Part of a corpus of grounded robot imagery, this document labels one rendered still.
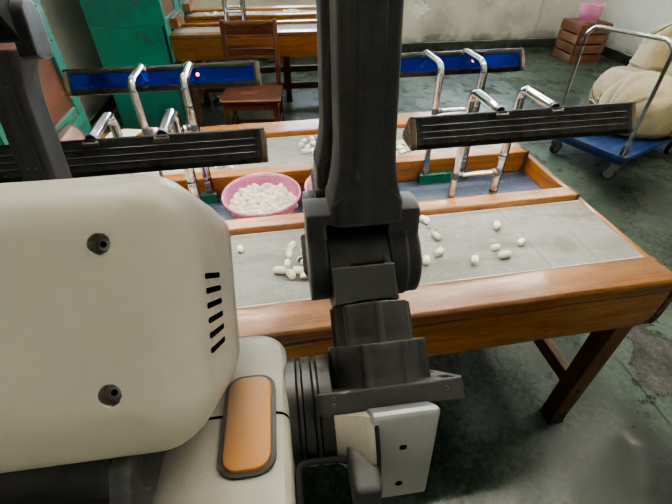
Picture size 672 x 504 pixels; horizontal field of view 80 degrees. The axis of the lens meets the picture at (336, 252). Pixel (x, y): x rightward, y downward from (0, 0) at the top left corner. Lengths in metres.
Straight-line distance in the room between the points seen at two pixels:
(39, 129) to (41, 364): 0.51
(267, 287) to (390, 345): 0.77
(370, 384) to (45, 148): 0.57
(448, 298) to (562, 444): 0.95
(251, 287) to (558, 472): 1.26
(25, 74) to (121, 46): 3.12
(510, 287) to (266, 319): 0.62
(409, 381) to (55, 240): 0.25
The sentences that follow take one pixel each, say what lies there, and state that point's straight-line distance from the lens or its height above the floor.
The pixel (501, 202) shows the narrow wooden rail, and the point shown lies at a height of 0.76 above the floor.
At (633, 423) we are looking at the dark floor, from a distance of 2.02.
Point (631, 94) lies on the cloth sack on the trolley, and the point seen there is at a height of 0.50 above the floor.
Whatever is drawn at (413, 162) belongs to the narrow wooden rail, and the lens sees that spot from 1.60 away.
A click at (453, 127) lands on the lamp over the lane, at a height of 1.09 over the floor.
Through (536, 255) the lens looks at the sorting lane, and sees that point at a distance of 1.28.
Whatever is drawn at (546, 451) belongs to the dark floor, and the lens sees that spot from 1.79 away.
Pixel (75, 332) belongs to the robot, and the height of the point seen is 1.34.
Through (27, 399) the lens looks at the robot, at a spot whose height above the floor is 1.32.
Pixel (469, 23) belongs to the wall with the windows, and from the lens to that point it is 6.59.
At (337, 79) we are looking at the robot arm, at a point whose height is 1.40.
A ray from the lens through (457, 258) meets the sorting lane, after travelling 1.19.
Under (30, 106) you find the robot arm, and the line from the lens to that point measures 0.71.
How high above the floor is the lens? 1.49
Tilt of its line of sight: 40 degrees down
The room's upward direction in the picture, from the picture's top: straight up
